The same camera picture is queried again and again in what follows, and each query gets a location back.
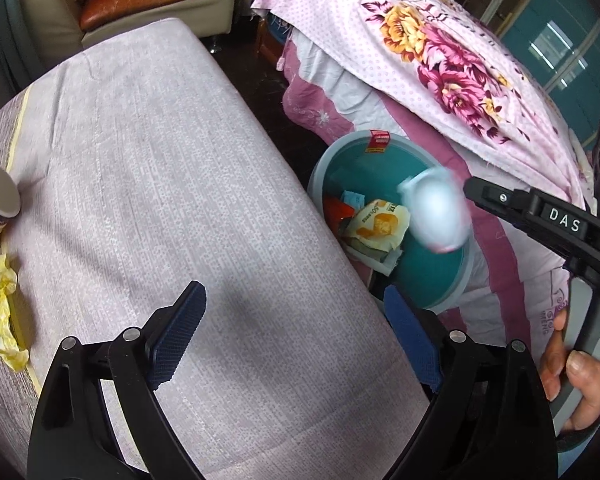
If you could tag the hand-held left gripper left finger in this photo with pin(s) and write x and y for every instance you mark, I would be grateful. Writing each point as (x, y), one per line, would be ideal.
(180, 330)

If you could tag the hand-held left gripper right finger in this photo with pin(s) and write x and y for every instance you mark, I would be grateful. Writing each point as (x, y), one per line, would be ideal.
(410, 340)

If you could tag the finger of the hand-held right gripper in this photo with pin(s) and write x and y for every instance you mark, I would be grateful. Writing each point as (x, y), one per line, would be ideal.
(510, 200)

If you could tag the teal plastic basin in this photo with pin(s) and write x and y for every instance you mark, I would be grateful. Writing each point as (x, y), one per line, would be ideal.
(430, 280)

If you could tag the white plastic cup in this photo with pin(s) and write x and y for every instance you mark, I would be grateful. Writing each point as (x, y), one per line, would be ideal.
(435, 210)

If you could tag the yellow snack bag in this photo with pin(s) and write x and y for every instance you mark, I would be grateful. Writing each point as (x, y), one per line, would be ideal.
(380, 222)

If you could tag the person's right hand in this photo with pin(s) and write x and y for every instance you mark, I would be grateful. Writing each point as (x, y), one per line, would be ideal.
(587, 385)

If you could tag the blue carton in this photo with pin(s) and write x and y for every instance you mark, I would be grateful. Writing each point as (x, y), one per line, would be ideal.
(352, 200)

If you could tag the floral pink blanket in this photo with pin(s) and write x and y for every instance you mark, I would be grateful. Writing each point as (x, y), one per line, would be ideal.
(430, 50)

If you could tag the teal glass cabinet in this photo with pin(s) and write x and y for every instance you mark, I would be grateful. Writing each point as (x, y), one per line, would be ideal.
(555, 35)

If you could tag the pink and white quilt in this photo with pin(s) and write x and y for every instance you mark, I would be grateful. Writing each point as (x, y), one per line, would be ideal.
(325, 95)

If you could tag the wooden stool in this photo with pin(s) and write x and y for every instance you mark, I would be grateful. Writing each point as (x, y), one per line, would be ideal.
(270, 42)

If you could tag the cream sofa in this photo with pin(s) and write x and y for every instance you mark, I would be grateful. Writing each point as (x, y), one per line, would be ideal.
(50, 10)

